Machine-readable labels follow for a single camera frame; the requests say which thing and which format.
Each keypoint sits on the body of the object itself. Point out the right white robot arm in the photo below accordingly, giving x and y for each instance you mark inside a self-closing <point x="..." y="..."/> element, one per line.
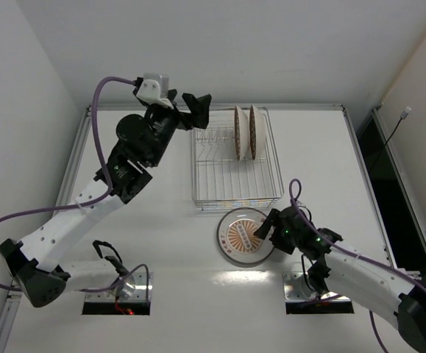
<point x="393" y="295"/>

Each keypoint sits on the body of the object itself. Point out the orange sunburst plate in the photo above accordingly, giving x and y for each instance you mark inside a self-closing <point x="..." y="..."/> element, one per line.
<point x="235" y="236"/>

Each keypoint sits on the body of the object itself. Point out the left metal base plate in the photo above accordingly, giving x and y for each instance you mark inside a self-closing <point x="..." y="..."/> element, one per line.
<point x="136" y="290"/>

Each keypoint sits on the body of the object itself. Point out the metal base plate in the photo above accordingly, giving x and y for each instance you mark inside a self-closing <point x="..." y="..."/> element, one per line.
<point x="136" y="290"/>
<point x="296" y="291"/>

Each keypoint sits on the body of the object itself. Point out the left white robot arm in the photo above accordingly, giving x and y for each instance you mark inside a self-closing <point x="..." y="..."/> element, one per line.
<point x="34" y="261"/>

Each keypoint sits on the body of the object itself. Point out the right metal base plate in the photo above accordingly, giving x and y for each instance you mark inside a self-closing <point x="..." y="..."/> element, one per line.
<point x="296" y="291"/>

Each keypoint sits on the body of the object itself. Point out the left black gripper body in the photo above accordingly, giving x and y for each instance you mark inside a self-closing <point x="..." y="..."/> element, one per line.
<point x="180" y="113"/>

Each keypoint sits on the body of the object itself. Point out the floral brown-rim plate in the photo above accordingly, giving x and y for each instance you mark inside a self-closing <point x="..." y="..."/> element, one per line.
<point x="257" y="132"/>
<point x="241" y="129"/>

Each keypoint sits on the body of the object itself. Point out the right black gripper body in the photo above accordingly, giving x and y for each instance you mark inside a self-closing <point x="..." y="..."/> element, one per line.
<point x="272" y="225"/>

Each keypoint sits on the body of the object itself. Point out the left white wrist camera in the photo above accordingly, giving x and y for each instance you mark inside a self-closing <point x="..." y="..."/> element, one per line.
<point x="153" y="89"/>

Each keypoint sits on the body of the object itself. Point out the wire dish rack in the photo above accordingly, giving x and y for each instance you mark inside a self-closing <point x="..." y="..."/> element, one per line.
<point x="219" y="181"/>

